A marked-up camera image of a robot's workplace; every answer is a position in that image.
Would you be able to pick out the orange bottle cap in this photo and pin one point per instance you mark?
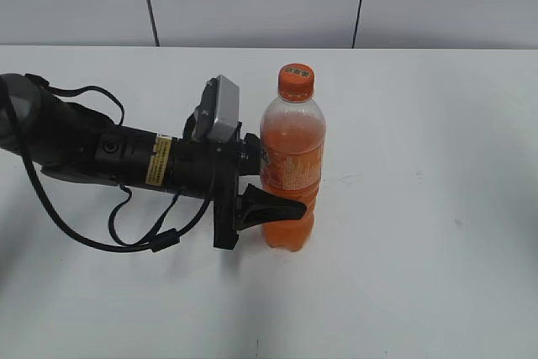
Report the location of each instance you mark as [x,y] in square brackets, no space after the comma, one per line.
[296,82]

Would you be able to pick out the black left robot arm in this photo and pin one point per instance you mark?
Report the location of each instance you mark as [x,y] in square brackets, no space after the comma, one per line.
[62,139]

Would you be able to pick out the orange soda plastic bottle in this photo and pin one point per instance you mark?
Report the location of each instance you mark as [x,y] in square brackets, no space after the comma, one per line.
[292,136]

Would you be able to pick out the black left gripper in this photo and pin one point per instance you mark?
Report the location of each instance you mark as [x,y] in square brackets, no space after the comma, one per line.
[234,212]

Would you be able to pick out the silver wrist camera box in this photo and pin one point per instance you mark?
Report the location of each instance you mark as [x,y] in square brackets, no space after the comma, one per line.
[217,115]

